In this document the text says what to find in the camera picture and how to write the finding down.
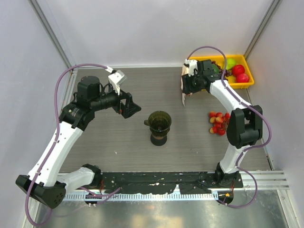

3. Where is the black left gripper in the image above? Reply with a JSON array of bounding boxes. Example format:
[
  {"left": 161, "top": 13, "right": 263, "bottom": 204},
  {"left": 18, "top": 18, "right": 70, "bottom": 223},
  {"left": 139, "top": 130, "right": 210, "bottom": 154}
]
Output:
[{"left": 91, "top": 83, "right": 141, "bottom": 118}]

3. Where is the white paper coffee filter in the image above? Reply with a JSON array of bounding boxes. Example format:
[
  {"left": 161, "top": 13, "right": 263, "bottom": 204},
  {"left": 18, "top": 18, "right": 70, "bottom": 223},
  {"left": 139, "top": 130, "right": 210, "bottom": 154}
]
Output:
[{"left": 182, "top": 93, "right": 186, "bottom": 106}]

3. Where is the dark green glass dripper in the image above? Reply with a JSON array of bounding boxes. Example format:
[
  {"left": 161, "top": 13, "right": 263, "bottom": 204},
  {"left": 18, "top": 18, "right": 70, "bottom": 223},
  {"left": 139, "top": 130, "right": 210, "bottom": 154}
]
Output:
[{"left": 143, "top": 111, "right": 172, "bottom": 138}]

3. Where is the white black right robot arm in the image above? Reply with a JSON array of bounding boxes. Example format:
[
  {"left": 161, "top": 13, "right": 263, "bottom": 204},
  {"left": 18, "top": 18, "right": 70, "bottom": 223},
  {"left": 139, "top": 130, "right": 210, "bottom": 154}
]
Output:
[{"left": 181, "top": 59, "right": 263, "bottom": 187}]

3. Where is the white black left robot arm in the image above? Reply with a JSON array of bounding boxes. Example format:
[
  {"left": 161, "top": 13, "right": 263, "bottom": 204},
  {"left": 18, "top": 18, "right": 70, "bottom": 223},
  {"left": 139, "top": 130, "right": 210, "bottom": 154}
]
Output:
[{"left": 16, "top": 71, "right": 141, "bottom": 209}]

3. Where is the orange white filter paper pack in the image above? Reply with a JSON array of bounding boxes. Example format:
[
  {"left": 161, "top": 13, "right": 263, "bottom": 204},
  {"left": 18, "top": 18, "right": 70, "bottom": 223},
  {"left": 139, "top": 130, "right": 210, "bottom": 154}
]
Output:
[{"left": 180, "top": 65, "right": 189, "bottom": 91}]

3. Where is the red black coffee server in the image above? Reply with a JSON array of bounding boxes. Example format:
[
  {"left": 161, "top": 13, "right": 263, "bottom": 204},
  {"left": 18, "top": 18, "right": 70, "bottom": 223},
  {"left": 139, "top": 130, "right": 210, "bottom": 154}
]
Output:
[{"left": 150, "top": 130, "right": 168, "bottom": 146}]

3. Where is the dark red grape bunch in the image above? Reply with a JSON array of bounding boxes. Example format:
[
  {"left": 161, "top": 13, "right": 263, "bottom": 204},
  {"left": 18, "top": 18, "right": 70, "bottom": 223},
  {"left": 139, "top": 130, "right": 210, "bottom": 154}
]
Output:
[{"left": 211, "top": 61, "right": 232, "bottom": 77}]

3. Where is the green pear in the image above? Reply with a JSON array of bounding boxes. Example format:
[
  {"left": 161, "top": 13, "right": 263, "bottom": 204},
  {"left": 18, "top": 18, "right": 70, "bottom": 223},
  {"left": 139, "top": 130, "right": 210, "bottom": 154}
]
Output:
[{"left": 226, "top": 58, "right": 236, "bottom": 70}]

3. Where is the red yellow lychee bunch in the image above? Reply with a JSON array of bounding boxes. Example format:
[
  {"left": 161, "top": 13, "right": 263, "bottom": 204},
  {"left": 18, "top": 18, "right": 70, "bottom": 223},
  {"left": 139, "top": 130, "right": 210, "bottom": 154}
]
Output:
[{"left": 209, "top": 111, "right": 230, "bottom": 136}]

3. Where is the red pink apple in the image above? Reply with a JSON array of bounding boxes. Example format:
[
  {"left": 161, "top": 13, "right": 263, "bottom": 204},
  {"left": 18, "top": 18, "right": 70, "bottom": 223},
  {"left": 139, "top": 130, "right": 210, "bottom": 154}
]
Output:
[{"left": 236, "top": 73, "right": 250, "bottom": 83}]

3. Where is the yellow plastic fruit tray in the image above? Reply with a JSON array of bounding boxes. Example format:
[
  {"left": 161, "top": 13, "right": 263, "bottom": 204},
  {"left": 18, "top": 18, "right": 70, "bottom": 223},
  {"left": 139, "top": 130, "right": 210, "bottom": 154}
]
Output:
[{"left": 189, "top": 55, "right": 255, "bottom": 92}]

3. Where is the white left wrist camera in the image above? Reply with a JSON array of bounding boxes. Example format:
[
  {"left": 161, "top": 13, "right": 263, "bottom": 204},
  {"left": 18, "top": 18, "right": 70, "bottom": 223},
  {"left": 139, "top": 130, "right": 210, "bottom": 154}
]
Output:
[{"left": 108, "top": 70, "right": 127, "bottom": 95}]

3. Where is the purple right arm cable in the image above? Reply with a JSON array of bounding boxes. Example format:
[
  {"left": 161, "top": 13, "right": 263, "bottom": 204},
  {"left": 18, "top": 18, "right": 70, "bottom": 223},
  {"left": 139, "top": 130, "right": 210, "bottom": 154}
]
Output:
[{"left": 186, "top": 46, "right": 272, "bottom": 210}]

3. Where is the white slotted cable duct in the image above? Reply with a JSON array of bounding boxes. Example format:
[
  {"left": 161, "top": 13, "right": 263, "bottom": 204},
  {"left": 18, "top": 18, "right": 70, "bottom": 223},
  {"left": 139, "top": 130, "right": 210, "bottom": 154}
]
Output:
[{"left": 64, "top": 190, "right": 219, "bottom": 201}]

